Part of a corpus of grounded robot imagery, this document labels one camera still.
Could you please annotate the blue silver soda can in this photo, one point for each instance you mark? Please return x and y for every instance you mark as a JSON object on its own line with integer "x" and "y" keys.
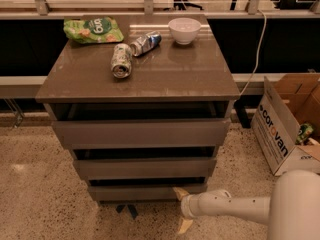
{"x": 145, "y": 43}

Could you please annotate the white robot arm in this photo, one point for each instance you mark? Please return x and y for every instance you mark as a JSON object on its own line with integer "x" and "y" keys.
{"x": 291, "y": 212}

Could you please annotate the cardboard box with lettering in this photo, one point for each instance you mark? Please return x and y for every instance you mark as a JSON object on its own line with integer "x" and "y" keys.
{"x": 286, "y": 105}

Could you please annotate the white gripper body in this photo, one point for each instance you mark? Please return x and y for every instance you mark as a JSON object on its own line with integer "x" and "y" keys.
{"x": 187, "y": 206}

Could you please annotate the green crushed soda can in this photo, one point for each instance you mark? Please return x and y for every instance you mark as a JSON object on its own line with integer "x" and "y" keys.
{"x": 121, "y": 62}

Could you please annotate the green snack bag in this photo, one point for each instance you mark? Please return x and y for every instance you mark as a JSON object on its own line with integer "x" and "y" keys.
{"x": 92, "y": 31}

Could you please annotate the grey bottom drawer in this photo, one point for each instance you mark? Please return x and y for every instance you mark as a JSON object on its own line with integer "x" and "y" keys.
{"x": 132, "y": 193}

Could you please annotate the grey drawer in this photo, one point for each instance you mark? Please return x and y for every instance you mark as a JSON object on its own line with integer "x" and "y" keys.
{"x": 140, "y": 134}
{"x": 132, "y": 193}
{"x": 102, "y": 169}

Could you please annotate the grey drawer cabinet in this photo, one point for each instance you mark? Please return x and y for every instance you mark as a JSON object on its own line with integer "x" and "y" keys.
{"x": 171, "y": 82}

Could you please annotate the white bowl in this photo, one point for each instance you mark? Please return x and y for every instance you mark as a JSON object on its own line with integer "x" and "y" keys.
{"x": 184, "y": 30}

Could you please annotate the grey middle drawer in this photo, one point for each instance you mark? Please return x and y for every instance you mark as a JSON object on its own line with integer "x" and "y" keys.
{"x": 102, "y": 169}

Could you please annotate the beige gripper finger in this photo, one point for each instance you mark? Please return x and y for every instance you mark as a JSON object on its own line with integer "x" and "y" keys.
{"x": 180, "y": 193}
{"x": 184, "y": 225}

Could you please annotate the green can in box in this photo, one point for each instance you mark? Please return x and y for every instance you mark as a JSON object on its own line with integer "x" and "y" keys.
{"x": 306, "y": 130}

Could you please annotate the grey top drawer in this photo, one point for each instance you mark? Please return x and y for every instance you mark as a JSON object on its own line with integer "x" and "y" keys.
{"x": 140, "y": 134}

